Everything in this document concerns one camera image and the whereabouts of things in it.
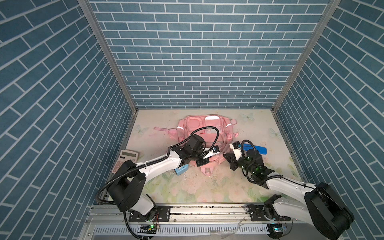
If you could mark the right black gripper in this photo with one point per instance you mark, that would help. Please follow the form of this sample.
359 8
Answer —
232 160

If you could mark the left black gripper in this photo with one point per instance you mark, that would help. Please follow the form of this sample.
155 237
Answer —
202 161

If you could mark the pink student backpack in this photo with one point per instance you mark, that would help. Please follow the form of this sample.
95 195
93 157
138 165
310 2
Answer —
222 139

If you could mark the white pink calculator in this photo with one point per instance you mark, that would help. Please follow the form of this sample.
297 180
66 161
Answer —
125 155

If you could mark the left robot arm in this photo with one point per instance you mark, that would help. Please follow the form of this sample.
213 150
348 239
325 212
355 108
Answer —
125 189

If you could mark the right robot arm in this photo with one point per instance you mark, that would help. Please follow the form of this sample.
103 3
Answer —
316 204

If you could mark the blue pencil sharpener with crank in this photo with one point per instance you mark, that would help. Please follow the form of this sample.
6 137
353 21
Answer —
181 170

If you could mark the blue pencil case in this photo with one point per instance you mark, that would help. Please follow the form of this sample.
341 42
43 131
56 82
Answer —
261 150

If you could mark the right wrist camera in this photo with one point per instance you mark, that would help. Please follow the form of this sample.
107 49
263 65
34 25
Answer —
237 152

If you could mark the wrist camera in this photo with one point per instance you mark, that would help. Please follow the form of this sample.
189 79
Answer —
237 152
208 153

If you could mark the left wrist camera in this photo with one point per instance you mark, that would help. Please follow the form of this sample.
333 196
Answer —
208 153

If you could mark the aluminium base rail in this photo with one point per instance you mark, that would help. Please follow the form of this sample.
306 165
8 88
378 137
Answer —
184 220

